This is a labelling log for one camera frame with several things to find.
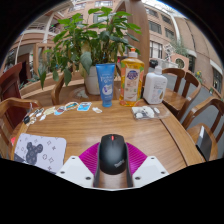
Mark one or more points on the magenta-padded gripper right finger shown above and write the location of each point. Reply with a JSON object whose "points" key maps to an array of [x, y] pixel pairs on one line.
{"points": [[150, 170]]}

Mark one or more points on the grey patterned mouse pad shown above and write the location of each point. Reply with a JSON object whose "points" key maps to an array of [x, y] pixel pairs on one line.
{"points": [[50, 151]]}

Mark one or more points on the black and white sticker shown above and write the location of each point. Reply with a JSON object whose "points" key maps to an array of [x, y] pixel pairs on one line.
{"points": [[37, 112]]}

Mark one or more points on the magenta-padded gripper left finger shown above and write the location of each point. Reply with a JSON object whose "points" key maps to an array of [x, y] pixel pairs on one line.
{"points": [[75, 170]]}

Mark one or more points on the round dark sticker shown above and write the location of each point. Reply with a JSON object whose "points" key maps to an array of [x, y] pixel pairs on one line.
{"points": [[60, 110]]}

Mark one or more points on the yellow dish soap bottle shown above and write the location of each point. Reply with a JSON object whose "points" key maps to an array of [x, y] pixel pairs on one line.
{"points": [[132, 80]]}

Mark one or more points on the black flat case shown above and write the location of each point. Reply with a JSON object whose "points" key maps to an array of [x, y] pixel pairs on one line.
{"points": [[204, 143]]}

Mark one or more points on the blue squeeze tube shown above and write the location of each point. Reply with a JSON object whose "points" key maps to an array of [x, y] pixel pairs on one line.
{"points": [[106, 83]]}

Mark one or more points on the black computer mouse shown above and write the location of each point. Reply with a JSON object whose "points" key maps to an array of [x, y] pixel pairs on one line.
{"points": [[112, 154]]}

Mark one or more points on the white pump bottle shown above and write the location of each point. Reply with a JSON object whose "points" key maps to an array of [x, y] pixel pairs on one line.
{"points": [[155, 86]]}

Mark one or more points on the blue rectangular sticker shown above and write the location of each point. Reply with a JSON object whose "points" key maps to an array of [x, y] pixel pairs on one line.
{"points": [[84, 106]]}

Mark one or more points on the small black round object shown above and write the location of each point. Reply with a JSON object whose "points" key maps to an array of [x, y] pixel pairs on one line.
{"points": [[26, 119]]}

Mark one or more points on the green potted plant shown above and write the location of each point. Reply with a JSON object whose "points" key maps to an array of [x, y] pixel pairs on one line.
{"points": [[90, 40]]}

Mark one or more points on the small white cutout sticker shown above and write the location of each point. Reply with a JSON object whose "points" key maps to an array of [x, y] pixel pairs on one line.
{"points": [[42, 117]]}

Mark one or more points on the wooden armchair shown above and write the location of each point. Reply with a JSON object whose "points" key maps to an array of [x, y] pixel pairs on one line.
{"points": [[173, 96], [58, 90], [200, 110], [13, 105]]}

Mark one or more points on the oval colourful sticker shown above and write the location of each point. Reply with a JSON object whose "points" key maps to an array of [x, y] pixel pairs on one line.
{"points": [[71, 105]]}

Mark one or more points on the pale yellow sticker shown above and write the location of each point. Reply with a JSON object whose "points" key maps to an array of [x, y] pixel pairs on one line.
{"points": [[49, 110]]}

